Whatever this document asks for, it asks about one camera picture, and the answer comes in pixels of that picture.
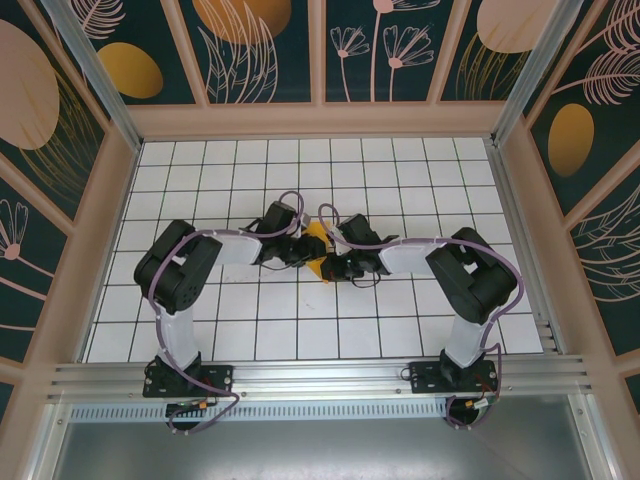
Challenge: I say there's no grey metal sheet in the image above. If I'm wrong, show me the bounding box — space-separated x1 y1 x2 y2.
44 394 601 480

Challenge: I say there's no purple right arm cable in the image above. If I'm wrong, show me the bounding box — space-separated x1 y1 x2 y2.
318 202 526 432

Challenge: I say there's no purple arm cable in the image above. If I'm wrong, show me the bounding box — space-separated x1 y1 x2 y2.
318 202 526 432
149 191 307 436

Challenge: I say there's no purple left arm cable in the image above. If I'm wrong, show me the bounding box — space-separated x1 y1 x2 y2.
149 191 307 436

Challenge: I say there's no aluminium mounting rail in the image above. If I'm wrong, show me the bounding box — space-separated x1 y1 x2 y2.
47 354 594 401

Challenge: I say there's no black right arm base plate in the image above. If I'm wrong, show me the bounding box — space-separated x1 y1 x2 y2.
408 359 499 396

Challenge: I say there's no slotted cable duct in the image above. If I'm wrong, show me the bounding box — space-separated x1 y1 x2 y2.
69 402 451 424

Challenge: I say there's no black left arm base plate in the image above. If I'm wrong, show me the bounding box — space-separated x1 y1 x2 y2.
143 363 235 399

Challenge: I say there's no aluminium side rail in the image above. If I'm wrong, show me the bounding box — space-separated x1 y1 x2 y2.
487 139 566 356

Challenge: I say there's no wall panel with pink flowers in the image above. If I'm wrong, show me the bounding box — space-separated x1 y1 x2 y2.
324 0 459 104

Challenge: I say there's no wall panel with leaf outlines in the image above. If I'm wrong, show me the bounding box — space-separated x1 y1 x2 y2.
179 0 319 105

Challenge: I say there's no wall panel with orange oval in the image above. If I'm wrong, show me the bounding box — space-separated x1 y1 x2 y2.
64 0 209 106

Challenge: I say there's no wall panel with feather outlines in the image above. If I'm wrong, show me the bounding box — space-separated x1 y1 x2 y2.
524 0 640 216

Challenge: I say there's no aluminium corner post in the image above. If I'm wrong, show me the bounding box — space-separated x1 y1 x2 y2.
42 0 144 151
492 0 586 146

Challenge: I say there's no wall panel with fern outlines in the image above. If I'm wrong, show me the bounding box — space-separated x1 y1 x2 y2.
564 164 640 361

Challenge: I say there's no wall panel with single flower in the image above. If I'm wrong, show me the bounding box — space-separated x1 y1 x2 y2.
0 154 71 366

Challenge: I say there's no wall panel with cream circle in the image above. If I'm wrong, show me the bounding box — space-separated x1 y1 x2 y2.
439 0 571 101

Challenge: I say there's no wall panel with gold lines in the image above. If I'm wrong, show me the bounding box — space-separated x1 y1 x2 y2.
0 0 111 224

